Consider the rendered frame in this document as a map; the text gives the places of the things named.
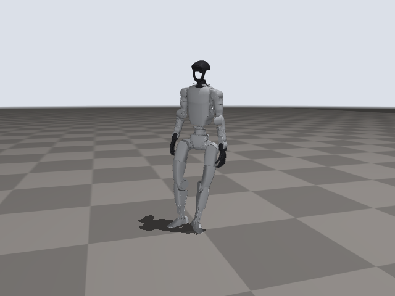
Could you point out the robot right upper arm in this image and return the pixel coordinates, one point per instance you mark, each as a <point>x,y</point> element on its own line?
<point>182,113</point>

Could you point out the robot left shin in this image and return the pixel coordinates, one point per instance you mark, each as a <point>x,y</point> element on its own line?
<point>201,200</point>

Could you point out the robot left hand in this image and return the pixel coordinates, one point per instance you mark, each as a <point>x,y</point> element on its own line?
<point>222,156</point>

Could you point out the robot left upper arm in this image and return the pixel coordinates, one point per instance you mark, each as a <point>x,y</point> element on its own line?
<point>217,97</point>

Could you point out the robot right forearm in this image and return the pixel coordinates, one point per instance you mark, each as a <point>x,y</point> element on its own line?
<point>178,126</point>

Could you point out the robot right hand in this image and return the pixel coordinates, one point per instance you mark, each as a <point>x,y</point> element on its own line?
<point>172,145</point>

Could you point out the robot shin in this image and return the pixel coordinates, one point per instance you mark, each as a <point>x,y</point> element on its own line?
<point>180,200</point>
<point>201,200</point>

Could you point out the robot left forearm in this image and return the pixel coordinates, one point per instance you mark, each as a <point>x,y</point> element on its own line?
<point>221,134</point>

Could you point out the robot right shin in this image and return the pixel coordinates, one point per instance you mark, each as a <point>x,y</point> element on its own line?
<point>180,200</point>

